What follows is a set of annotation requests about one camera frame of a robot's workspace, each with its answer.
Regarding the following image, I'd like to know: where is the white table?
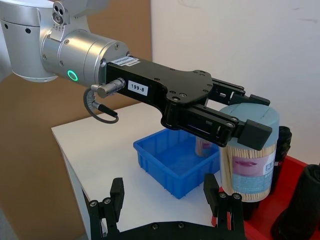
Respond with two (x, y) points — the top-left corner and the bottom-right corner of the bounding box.
(50, 101), (227, 234)

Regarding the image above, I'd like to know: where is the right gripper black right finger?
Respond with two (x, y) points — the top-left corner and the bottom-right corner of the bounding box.
(203, 173), (245, 233)

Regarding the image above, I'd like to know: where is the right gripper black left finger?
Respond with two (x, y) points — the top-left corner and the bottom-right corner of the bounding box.
(88, 177), (125, 239)

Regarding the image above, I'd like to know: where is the red plastic bin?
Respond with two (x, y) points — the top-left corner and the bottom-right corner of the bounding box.
(212, 154), (320, 240)

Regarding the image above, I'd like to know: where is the dark cable with silver plug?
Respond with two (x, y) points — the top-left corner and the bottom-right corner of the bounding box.
(83, 77), (126, 124)

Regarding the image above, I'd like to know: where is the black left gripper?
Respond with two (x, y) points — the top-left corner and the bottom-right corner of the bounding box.
(104, 55), (273, 152)

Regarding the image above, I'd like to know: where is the toothpick jar with grey-blue lid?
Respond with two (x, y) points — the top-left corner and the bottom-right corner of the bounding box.
(219, 103), (281, 203)

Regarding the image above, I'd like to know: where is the blue plastic bin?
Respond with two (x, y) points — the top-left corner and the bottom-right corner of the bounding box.
(132, 128), (221, 200)

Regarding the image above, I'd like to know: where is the black roll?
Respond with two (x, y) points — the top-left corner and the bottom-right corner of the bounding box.
(270, 163), (320, 240)
(270, 125), (293, 194)

